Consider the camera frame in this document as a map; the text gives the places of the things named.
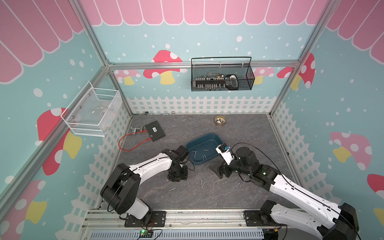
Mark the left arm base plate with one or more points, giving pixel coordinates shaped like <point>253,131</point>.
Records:
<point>151,219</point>

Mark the black item in basket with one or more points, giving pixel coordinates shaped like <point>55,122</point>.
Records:
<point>231,82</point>

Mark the white wire wall basket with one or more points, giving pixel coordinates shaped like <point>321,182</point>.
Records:
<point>93,111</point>

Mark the black flat device box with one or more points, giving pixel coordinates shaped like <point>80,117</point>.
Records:
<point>155,131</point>

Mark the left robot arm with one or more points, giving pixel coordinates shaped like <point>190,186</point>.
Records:
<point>121,188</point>

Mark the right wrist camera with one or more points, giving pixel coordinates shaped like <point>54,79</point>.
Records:
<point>225,151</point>

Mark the aluminium front rail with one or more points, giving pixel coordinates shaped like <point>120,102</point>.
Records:
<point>176,219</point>

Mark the green lit circuit board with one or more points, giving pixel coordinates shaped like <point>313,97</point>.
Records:
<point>146,234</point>

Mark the metal bracket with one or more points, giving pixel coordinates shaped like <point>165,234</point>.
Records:
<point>135,130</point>

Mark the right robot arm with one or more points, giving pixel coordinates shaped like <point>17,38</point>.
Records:
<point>317,216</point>

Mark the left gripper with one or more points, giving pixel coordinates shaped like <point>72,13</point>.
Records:
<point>183,176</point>

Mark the teal plastic storage box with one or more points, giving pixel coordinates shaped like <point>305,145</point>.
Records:
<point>210,142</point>

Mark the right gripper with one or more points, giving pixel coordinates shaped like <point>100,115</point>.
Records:
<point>226,173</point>

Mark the tape roll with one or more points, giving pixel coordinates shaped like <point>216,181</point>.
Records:
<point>220,120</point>

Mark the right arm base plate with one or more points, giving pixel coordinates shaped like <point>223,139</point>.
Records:
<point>259,219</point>

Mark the black wire wall basket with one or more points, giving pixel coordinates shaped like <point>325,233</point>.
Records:
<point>208,74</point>

